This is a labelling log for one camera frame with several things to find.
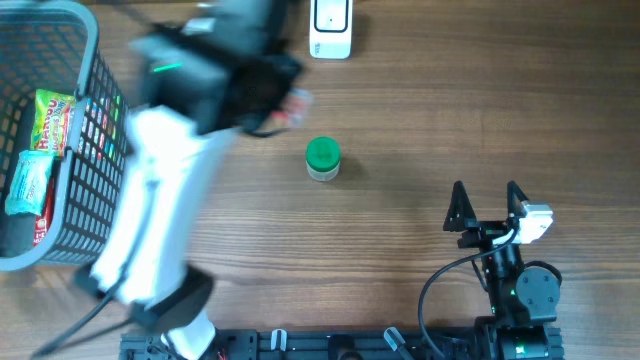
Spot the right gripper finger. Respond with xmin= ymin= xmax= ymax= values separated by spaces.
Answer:
xmin=443 ymin=180 xmax=477 ymax=232
xmin=507 ymin=180 xmax=529 ymax=217

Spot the small red carton box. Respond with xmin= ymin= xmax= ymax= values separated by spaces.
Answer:
xmin=271 ymin=88 xmax=313 ymax=128

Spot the green lid jar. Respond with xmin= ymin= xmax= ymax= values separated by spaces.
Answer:
xmin=305 ymin=136 xmax=341 ymax=182

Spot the Haribo gummy worms bag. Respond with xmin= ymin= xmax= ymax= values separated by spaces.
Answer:
xmin=30 ymin=89 xmax=76 ymax=158

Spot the mint green snack packet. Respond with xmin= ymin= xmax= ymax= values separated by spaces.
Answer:
xmin=5 ymin=150 xmax=55 ymax=216

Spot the red Nescafe stick packet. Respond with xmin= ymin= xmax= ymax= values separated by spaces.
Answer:
xmin=33 ymin=179 xmax=55 ymax=246

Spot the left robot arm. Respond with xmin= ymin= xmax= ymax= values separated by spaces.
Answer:
xmin=74 ymin=1 xmax=302 ymax=359

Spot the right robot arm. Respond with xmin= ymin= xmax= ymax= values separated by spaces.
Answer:
xmin=443 ymin=181 xmax=564 ymax=360

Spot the white barcode scanner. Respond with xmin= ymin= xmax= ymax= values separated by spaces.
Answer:
xmin=309 ymin=0 xmax=354 ymax=60

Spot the grey plastic shopping basket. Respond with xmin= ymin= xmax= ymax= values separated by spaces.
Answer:
xmin=1 ymin=1 xmax=128 ymax=272

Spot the right camera cable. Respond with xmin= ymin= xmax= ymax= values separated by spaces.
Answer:
xmin=417 ymin=227 xmax=520 ymax=346

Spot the camera cable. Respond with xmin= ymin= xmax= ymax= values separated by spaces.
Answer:
xmin=417 ymin=227 xmax=520 ymax=346
xmin=29 ymin=279 xmax=136 ymax=359

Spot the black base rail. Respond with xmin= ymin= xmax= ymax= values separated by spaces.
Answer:
xmin=118 ymin=327 xmax=565 ymax=360

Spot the left camera cable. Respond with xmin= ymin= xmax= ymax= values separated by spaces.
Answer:
xmin=29 ymin=279 xmax=136 ymax=359

